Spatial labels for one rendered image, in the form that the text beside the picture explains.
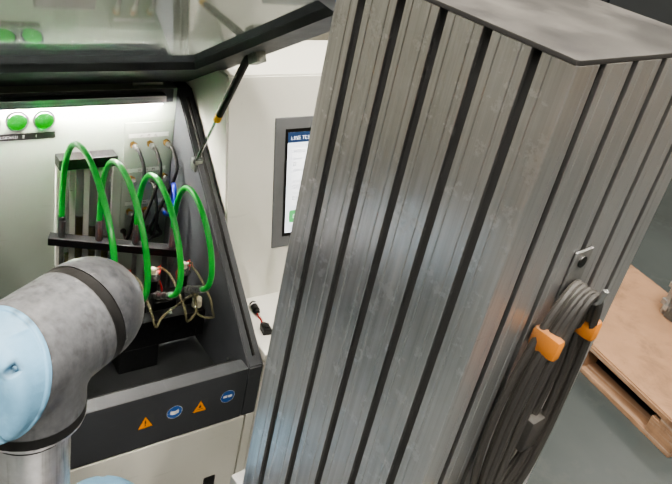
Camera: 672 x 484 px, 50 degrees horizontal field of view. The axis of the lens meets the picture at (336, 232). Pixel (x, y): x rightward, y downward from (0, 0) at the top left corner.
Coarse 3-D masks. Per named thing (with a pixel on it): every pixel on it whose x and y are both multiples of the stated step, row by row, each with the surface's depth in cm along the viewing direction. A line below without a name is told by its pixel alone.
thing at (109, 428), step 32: (160, 384) 166; (192, 384) 168; (224, 384) 174; (96, 416) 156; (128, 416) 161; (160, 416) 167; (192, 416) 174; (224, 416) 180; (96, 448) 161; (128, 448) 167
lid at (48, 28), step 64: (0, 0) 99; (64, 0) 103; (128, 0) 107; (192, 0) 111; (256, 0) 115; (320, 0) 112; (0, 64) 147; (64, 64) 154; (128, 64) 162; (192, 64) 171; (256, 64) 158
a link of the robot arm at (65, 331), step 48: (48, 288) 72; (96, 288) 74; (0, 336) 65; (48, 336) 68; (96, 336) 72; (0, 384) 64; (48, 384) 67; (0, 432) 66; (48, 432) 71; (0, 480) 75; (48, 480) 76
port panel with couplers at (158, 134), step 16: (128, 128) 185; (144, 128) 187; (160, 128) 190; (128, 144) 187; (144, 144) 190; (160, 144) 193; (128, 160) 190; (144, 160) 192; (128, 192) 195; (144, 192) 198; (160, 192) 200; (128, 208) 197; (144, 208) 199; (128, 224) 200
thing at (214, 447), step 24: (192, 432) 177; (216, 432) 182; (240, 432) 187; (120, 456) 167; (144, 456) 171; (168, 456) 176; (192, 456) 181; (216, 456) 187; (72, 480) 162; (144, 480) 176; (168, 480) 181; (192, 480) 187; (216, 480) 192
